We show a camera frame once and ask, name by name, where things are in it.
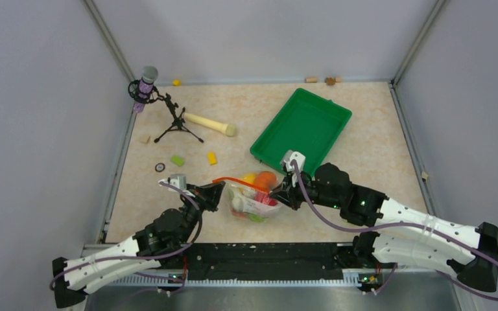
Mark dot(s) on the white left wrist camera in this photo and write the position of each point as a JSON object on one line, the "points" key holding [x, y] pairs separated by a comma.
{"points": [[175, 182]]}

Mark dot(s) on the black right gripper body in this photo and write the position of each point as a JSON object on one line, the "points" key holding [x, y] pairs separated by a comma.
{"points": [[299, 190]]}

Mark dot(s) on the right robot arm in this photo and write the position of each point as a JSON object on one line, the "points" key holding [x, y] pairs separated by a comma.
{"points": [[396, 233]]}

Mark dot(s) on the clear zip bag orange zipper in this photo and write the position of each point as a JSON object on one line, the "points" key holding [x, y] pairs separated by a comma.
{"points": [[248, 190]]}

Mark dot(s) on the cork piece left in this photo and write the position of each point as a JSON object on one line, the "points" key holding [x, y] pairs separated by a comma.
{"points": [[311, 79]]}

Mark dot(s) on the white garlic bulbs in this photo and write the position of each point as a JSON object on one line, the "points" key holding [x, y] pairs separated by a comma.
{"points": [[238, 203]]}

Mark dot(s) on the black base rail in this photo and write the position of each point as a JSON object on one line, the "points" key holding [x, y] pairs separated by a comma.
{"points": [[306, 261]]}

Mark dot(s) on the red apple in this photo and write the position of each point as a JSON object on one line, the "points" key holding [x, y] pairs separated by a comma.
{"points": [[264, 198]]}

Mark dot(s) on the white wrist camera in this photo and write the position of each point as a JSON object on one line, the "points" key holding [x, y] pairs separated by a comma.
{"points": [[175, 182], [293, 162]]}

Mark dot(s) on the orange mini pumpkin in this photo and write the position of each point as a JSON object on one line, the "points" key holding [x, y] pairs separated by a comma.
{"points": [[266, 180]]}

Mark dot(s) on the purple microphone on tripod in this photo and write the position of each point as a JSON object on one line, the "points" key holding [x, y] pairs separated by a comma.
{"points": [[143, 92]]}

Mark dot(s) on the light green block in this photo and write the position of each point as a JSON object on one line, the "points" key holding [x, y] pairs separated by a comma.
{"points": [[177, 160]]}

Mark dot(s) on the green plastic tray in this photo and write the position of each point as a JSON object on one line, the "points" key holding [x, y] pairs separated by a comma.
{"points": [[308, 124]]}

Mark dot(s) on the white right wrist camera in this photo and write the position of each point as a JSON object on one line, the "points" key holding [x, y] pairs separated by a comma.
{"points": [[293, 162]]}

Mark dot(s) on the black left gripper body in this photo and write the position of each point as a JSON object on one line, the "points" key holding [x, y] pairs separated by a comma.
{"points": [[203, 201]]}

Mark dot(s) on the yellow block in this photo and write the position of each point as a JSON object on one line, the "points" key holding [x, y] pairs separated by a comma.
{"points": [[211, 157]]}

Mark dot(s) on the green apple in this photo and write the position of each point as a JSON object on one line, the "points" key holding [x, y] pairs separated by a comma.
{"points": [[255, 218]]}

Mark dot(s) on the cream toy microphone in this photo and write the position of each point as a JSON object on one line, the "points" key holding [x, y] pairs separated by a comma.
{"points": [[229, 130]]}

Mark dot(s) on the brown cork piece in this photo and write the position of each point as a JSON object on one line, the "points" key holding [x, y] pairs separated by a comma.
{"points": [[330, 81]]}

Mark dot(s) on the small wooden block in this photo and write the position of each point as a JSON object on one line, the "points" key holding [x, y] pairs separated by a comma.
{"points": [[144, 139]]}

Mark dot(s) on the yellow lemon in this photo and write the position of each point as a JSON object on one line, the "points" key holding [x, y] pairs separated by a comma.
{"points": [[249, 178]]}

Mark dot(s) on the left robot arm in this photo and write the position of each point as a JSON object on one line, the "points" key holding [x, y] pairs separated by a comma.
{"points": [[168, 236]]}

